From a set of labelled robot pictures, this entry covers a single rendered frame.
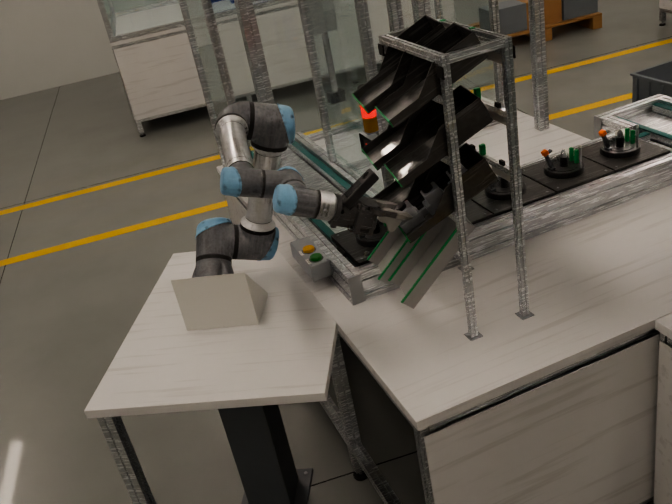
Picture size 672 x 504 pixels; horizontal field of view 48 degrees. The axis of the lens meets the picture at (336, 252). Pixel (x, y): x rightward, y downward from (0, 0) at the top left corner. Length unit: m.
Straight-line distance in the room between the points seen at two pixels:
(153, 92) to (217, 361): 5.27
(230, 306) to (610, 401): 1.15
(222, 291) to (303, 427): 1.10
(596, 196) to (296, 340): 1.15
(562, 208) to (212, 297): 1.20
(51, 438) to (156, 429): 0.51
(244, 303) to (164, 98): 5.15
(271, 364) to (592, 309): 0.93
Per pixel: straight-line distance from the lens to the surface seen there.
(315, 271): 2.45
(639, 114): 3.44
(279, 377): 2.15
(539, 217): 2.61
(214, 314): 2.41
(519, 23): 8.02
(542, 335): 2.16
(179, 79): 7.34
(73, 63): 10.42
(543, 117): 3.49
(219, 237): 2.47
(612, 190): 2.77
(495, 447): 2.12
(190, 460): 3.33
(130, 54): 7.28
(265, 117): 2.31
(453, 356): 2.11
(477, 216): 2.56
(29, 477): 3.62
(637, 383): 2.33
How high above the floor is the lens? 2.14
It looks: 28 degrees down
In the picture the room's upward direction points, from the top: 11 degrees counter-clockwise
